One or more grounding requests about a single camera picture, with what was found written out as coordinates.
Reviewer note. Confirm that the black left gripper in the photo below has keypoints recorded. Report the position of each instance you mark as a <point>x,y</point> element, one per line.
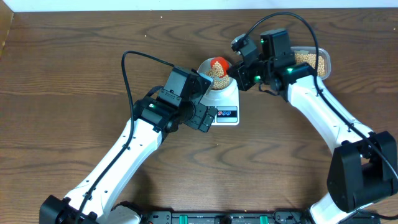
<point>199,111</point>

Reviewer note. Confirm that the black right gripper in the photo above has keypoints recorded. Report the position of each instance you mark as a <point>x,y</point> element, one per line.
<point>240,76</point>

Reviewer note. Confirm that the red measuring scoop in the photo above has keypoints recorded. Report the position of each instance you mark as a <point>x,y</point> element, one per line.
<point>219,67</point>

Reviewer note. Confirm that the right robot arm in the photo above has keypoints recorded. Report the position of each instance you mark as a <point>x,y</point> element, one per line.
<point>363,168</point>

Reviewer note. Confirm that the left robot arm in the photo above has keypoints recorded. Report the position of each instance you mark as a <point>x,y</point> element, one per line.
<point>93,200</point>

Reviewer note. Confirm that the white digital kitchen scale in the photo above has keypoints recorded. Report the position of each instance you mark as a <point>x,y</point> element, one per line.
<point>226,102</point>

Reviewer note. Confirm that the white bowl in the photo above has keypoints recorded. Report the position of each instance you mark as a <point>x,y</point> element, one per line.
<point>218,83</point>

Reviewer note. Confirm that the clear plastic soybean container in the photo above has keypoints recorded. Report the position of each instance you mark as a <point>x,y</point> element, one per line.
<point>309,55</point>

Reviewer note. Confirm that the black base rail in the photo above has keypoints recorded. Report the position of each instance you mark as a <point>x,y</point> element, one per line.
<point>224,217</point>

